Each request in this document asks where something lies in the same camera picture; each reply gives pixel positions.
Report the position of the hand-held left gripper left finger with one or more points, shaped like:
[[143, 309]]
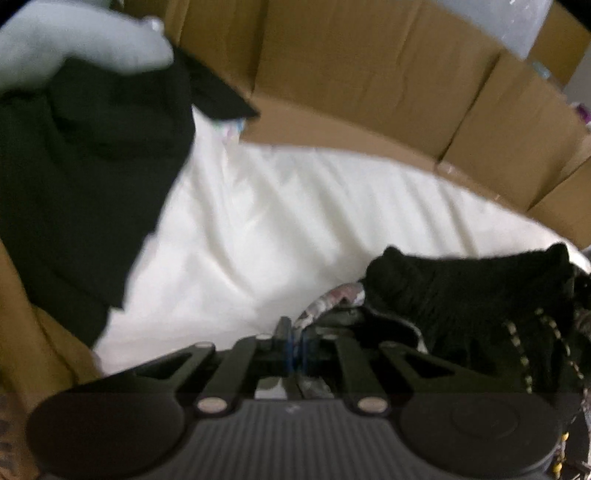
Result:
[[288, 350]]

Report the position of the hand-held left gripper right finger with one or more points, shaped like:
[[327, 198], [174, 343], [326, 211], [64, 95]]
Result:
[[305, 353]]

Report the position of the black shorts with patterned lining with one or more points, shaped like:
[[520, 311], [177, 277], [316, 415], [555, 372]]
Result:
[[461, 300]]

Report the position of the cream printed bedsheet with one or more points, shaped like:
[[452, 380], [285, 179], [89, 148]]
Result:
[[277, 230]]

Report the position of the brown printed hoodie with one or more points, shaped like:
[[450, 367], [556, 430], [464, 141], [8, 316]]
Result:
[[32, 346]]

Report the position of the black garment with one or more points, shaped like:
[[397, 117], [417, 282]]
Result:
[[83, 184]]

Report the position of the flat cardboard sheet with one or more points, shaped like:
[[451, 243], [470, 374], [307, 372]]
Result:
[[369, 69]]

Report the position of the grey neck pillow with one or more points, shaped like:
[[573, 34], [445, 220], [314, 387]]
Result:
[[69, 37]]

